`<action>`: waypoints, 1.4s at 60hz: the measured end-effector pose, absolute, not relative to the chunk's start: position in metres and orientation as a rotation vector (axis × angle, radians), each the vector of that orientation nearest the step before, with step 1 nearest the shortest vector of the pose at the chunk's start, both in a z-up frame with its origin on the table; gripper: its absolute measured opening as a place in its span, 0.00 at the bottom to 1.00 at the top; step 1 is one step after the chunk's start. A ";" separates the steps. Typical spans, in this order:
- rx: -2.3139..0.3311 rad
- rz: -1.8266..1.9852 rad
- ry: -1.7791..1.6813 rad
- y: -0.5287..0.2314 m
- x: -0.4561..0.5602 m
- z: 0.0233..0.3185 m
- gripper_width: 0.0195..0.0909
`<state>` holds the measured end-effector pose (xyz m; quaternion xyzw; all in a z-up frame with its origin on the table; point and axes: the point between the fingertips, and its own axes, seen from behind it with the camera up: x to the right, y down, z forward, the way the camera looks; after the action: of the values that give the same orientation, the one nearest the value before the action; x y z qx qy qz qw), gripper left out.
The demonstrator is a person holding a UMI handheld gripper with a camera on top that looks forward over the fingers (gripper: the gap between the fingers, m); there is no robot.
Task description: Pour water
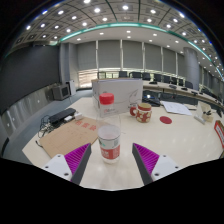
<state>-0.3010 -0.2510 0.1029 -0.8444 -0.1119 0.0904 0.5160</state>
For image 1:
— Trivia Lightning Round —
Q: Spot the row of black office chairs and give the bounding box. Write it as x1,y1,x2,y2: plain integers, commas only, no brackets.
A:
118,70,224,101

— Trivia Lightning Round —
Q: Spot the grey box monitor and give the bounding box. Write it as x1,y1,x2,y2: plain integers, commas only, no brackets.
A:
51,83,72,102

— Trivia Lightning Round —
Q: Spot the white printed paper sheet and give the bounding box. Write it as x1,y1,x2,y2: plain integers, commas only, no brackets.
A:
161,100,194,117

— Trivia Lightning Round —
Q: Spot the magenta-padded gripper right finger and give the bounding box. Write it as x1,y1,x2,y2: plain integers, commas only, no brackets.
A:
131,142,183,186

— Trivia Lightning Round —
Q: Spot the black desk phone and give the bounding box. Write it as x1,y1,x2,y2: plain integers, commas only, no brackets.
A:
142,89,162,108

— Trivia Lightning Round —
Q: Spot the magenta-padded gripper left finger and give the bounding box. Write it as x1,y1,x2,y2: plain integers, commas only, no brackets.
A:
41,142,92,186

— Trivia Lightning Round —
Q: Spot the black cable bundle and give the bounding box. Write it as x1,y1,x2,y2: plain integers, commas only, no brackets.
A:
36,114,54,138

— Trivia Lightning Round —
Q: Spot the black power strip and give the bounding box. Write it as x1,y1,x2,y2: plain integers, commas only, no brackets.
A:
48,107,78,127

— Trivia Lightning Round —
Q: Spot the long curved conference desk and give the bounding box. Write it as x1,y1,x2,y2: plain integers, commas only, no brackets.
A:
143,79,224,108

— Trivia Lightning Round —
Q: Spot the open red cardboard box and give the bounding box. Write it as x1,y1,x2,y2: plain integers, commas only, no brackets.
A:
213,119,224,149

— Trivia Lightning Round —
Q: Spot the flat round red coaster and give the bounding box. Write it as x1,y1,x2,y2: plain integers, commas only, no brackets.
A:
159,115,173,125

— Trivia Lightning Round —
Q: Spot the white cardboard paper box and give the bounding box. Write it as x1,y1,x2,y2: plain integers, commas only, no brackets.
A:
91,78,144,118

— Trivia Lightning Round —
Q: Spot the group of ceiling lights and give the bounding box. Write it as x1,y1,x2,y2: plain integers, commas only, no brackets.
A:
24,0,221,61

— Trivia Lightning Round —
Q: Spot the clear red-capped water bottle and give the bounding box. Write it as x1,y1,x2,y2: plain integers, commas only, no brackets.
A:
96,92,122,164

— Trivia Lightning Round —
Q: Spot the red and cream mug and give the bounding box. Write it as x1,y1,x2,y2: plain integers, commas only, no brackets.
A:
129,102,153,124

